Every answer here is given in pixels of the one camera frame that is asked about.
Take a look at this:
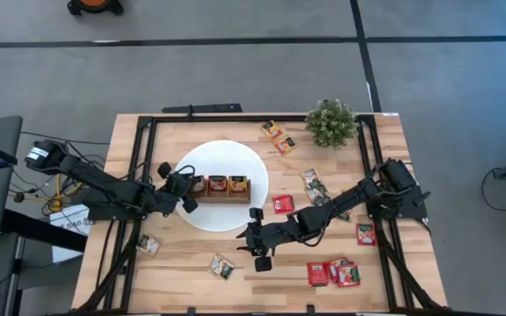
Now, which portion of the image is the yellow cable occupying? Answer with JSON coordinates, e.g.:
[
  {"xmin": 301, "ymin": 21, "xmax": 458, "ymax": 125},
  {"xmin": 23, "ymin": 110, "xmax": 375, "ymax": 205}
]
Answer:
[{"xmin": 49, "ymin": 173, "xmax": 85, "ymax": 212}]

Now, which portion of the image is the white round plate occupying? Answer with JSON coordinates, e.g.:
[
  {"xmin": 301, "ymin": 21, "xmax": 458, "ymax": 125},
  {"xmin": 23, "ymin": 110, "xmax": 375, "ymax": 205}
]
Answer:
[{"xmin": 174, "ymin": 140, "xmax": 270, "ymax": 233}]

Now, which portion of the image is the green potted plant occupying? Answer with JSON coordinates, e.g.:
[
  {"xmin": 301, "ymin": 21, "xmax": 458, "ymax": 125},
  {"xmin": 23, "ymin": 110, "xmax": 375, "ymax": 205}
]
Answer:
[{"xmin": 304, "ymin": 98, "xmax": 359, "ymax": 150}]

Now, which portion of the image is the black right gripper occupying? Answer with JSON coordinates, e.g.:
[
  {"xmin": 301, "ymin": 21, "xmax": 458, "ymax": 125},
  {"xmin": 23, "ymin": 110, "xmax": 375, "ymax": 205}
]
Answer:
[{"xmin": 236, "ymin": 207, "xmax": 283, "ymax": 273}]

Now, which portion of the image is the wooden tea box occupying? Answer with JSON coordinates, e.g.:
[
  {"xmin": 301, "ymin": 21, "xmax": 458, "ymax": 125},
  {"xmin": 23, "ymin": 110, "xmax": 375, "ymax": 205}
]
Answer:
[{"xmin": 190, "ymin": 174, "xmax": 252, "ymax": 205}]

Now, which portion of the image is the black aluminium table frame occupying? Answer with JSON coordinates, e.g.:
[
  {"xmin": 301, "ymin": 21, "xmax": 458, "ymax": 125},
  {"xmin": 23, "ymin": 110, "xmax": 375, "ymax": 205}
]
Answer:
[{"xmin": 48, "ymin": 114, "xmax": 456, "ymax": 316}]

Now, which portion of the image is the long black floor cable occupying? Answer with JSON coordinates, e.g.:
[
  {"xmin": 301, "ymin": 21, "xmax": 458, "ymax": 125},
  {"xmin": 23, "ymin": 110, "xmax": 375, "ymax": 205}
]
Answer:
[{"xmin": 19, "ymin": 130, "xmax": 112, "ymax": 146}]

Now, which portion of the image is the orange and black round base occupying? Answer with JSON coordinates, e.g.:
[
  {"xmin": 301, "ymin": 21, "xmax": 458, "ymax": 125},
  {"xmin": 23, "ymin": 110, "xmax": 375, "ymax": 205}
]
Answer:
[{"xmin": 67, "ymin": 0, "xmax": 125, "ymax": 17}]

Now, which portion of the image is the orange tea bag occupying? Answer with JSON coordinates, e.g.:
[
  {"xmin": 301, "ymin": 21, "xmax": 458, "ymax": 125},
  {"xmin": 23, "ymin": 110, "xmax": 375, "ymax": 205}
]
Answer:
[
  {"xmin": 228, "ymin": 175, "xmax": 249, "ymax": 194},
  {"xmin": 260, "ymin": 119, "xmax": 285, "ymax": 142},
  {"xmin": 273, "ymin": 135, "xmax": 299, "ymax": 157}
]

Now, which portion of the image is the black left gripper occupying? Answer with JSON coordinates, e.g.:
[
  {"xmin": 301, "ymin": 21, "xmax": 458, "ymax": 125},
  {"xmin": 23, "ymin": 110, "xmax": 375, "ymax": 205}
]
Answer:
[{"xmin": 157, "ymin": 161, "xmax": 205, "ymax": 215}]

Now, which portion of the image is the black beam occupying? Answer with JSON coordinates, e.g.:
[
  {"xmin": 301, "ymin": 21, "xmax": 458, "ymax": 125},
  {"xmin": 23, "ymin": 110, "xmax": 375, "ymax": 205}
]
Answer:
[{"xmin": 0, "ymin": 209, "xmax": 90, "ymax": 254}]

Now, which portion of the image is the black bar device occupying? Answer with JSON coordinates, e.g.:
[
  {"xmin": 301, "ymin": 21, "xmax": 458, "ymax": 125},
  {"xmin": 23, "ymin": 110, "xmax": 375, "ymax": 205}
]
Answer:
[{"xmin": 162, "ymin": 103, "xmax": 244, "ymax": 115}]

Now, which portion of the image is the white printed box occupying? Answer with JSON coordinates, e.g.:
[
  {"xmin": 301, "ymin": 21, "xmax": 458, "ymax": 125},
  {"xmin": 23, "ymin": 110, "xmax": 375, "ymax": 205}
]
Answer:
[{"xmin": 49, "ymin": 203, "xmax": 92, "ymax": 264}]

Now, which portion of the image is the red tea bag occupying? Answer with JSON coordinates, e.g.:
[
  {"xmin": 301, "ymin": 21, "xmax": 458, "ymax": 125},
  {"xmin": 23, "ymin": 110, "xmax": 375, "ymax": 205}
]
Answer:
[
  {"xmin": 335, "ymin": 264, "xmax": 362, "ymax": 289},
  {"xmin": 207, "ymin": 175, "xmax": 228, "ymax": 198},
  {"xmin": 356, "ymin": 222, "xmax": 378, "ymax": 247},
  {"xmin": 306, "ymin": 262, "xmax": 329, "ymax": 288},
  {"xmin": 271, "ymin": 194, "xmax": 296, "ymax": 215},
  {"xmin": 326, "ymin": 256, "xmax": 351, "ymax": 282}
]

